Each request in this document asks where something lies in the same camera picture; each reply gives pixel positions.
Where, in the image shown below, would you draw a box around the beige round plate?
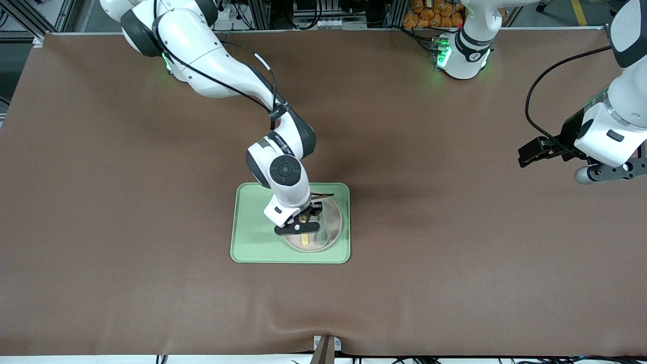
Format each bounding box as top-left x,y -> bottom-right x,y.
282,195 -> 343,252

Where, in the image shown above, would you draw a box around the light green rectangular tray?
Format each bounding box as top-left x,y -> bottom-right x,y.
230,183 -> 351,264

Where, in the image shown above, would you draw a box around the metal table clamp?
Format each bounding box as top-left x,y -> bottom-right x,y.
311,335 -> 343,364

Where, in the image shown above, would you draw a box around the brown table mat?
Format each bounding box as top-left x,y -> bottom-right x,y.
0,28 -> 647,357

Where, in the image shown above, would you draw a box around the orange packaged items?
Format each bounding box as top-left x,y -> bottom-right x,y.
403,0 -> 464,29

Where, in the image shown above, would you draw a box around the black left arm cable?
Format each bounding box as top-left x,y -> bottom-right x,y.
525,45 -> 613,158

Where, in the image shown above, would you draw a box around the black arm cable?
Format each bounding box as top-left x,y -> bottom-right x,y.
152,0 -> 291,129
525,45 -> 613,158

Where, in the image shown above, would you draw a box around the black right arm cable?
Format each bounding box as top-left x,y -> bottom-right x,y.
152,0 -> 291,129

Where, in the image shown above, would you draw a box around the aluminium frame profile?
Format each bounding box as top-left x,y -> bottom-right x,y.
0,0 -> 76,48

